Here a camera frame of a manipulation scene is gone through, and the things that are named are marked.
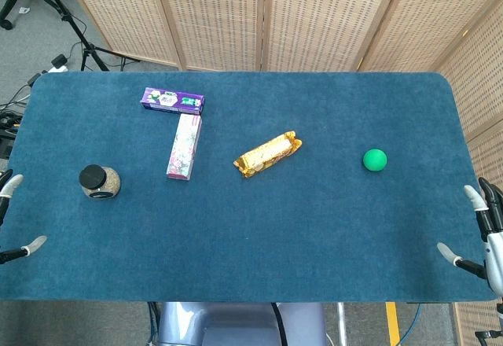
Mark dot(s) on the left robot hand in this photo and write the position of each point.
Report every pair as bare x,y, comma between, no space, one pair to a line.
12,185

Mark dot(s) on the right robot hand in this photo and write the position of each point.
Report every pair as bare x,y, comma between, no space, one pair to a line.
491,240

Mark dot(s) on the green ball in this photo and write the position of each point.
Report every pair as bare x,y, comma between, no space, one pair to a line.
375,160

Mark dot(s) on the glass jar black lid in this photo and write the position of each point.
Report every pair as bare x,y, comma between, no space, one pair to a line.
99,181

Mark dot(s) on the white power adapter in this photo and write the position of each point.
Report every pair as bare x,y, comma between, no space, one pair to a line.
59,63

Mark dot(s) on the black tripod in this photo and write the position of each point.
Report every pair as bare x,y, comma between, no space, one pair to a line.
82,43

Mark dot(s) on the metal table leg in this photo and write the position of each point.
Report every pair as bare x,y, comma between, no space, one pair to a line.
342,324

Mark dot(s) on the pink floral box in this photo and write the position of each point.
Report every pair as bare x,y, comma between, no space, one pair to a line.
184,147

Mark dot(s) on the purple toothpaste box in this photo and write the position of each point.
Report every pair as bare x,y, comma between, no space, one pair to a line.
173,101

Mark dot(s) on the gold wrapped snack pack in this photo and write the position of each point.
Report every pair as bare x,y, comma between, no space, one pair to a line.
267,155

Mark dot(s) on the blue table mat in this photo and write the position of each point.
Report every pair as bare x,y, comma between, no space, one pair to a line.
251,224

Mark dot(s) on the grey-blue robot torso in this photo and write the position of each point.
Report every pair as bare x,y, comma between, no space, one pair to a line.
236,324

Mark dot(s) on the wicker folding screen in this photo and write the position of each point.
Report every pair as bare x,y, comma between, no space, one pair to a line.
314,15

